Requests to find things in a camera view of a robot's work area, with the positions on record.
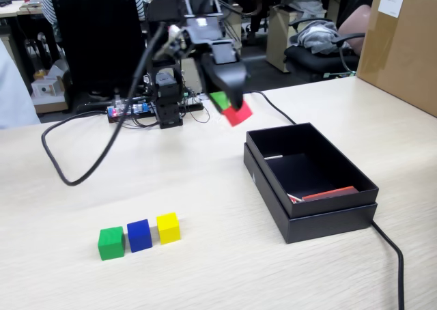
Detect yellow wooden cube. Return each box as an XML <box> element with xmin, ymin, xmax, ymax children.
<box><xmin>156</xmin><ymin>212</ymin><xmax>181</xmax><ymax>246</ymax></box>

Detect thin black wire bundle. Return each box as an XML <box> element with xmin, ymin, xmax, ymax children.
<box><xmin>114</xmin><ymin>108</ymin><xmax>211</xmax><ymax>130</ymax></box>

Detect large brown cardboard box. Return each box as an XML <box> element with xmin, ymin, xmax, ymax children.
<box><xmin>356</xmin><ymin>0</ymin><xmax>437</xmax><ymax>119</ymax></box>

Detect grey clothing pile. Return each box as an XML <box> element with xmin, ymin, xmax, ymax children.
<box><xmin>294</xmin><ymin>19</ymin><xmax>352</xmax><ymax>55</ymax></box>

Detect thick black table cable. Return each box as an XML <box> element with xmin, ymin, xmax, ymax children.
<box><xmin>247</xmin><ymin>90</ymin><xmax>406</xmax><ymax>310</ymax></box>

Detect black cardboard box tray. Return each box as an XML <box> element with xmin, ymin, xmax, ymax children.
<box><xmin>245</xmin><ymin>121</ymin><xmax>380</xmax><ymax>219</ymax></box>

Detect red flat booklet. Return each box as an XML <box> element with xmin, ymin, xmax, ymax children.
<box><xmin>301</xmin><ymin>185</ymin><xmax>358</xmax><ymax>202</ymax></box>

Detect thick black camera cable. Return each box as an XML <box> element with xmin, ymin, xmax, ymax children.
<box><xmin>40</xmin><ymin>21</ymin><xmax>171</xmax><ymax>187</ymax></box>

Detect open brown carton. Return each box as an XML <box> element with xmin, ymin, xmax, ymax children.
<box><xmin>29</xmin><ymin>59</ymin><xmax>71</xmax><ymax>115</ymax></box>

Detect green wooden cube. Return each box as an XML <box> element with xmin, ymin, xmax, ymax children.
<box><xmin>98</xmin><ymin>225</ymin><xmax>126</xmax><ymax>262</ymax></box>

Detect black cardboard box lid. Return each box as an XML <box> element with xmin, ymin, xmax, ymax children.
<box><xmin>242</xmin><ymin>142</ymin><xmax>378</xmax><ymax>245</ymax></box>

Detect person legs dark trousers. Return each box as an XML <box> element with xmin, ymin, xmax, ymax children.
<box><xmin>244</xmin><ymin>0</ymin><xmax>270</xmax><ymax>46</ymax></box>

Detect white paper label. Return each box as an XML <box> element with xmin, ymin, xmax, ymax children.
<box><xmin>379</xmin><ymin>0</ymin><xmax>404</xmax><ymax>18</ymax></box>

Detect beige drawer cabinet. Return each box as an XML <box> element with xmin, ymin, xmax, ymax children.
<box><xmin>223</xmin><ymin>5</ymin><xmax>244</xmax><ymax>57</ymax></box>
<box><xmin>179</xmin><ymin>55</ymin><xmax>203</xmax><ymax>96</ymax></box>
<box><xmin>266</xmin><ymin>4</ymin><xmax>327</xmax><ymax>74</ymax></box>

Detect black mesh office chair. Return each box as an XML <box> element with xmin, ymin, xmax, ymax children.
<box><xmin>47</xmin><ymin>0</ymin><xmax>148</xmax><ymax>115</ymax></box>

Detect black armrest office chair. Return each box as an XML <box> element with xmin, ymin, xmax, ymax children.
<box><xmin>283</xmin><ymin>16</ymin><xmax>367</xmax><ymax>85</ymax></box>

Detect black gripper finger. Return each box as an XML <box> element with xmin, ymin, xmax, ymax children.
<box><xmin>200</xmin><ymin>55</ymin><xmax>249</xmax><ymax>111</ymax></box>
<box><xmin>208</xmin><ymin>91</ymin><xmax>232</xmax><ymax>112</ymax></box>

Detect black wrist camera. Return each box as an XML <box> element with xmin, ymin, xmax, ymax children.
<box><xmin>165</xmin><ymin>25</ymin><xmax>192</xmax><ymax>60</ymax></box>

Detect robot controller circuit board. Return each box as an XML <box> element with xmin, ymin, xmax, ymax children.
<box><xmin>106</xmin><ymin>98</ymin><xmax>151</xmax><ymax>124</ymax></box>

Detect blue wooden cube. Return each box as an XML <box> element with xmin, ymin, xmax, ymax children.
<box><xmin>126</xmin><ymin>219</ymin><xmax>154</xmax><ymax>254</ymax></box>

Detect small white product box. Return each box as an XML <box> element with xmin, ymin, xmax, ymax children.
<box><xmin>31</xmin><ymin>79</ymin><xmax>59</xmax><ymax>98</ymax></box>

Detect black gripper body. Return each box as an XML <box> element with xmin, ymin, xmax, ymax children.
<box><xmin>186</xmin><ymin>14</ymin><xmax>242</xmax><ymax>65</ymax></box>

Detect red wooden cube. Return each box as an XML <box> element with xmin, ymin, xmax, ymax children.
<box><xmin>221</xmin><ymin>101</ymin><xmax>254</xmax><ymax>128</ymax></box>

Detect light wooden office desk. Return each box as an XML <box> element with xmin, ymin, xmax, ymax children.
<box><xmin>0</xmin><ymin>0</ymin><xmax>45</xmax><ymax>19</ymax></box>

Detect person in striped shirt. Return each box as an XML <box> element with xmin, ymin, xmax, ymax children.
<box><xmin>40</xmin><ymin>0</ymin><xmax>151</xmax><ymax>44</ymax></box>

